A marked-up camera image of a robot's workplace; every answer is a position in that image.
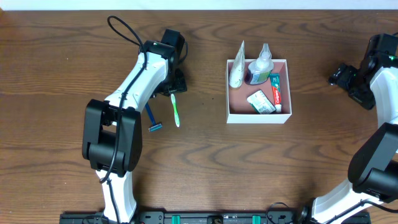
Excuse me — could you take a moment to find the green white toothbrush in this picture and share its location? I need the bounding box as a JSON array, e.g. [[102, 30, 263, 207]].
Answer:
[[170, 93, 180, 128]]

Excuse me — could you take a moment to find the white floral lotion tube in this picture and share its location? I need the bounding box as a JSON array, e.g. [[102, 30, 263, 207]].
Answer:
[[229, 41, 245, 88]]

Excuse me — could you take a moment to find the Colgate toothpaste tube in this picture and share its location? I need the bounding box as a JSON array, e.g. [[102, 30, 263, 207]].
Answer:
[[269, 73, 282, 113]]

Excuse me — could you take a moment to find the clear pump bottle blue liquid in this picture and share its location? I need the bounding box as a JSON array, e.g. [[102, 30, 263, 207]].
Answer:
[[244, 44, 274, 85]]

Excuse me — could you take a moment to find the green white soap box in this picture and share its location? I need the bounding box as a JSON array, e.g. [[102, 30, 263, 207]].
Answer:
[[247, 90, 276, 114]]

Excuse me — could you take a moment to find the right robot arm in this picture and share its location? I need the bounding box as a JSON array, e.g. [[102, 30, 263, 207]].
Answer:
[[294, 34, 397, 223]]

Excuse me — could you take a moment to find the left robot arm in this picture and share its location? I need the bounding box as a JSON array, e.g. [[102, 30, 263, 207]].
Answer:
[[82, 29, 187, 223]]

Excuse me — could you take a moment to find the blue disposable razor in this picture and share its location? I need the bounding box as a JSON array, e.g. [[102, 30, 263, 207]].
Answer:
[[145, 103, 162, 132]]

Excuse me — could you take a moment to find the right black cable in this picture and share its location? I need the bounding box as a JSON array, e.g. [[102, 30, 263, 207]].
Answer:
[[323, 198, 398, 224]]

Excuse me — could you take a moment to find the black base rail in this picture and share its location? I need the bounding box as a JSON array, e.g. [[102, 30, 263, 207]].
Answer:
[[59, 210, 371, 224]]

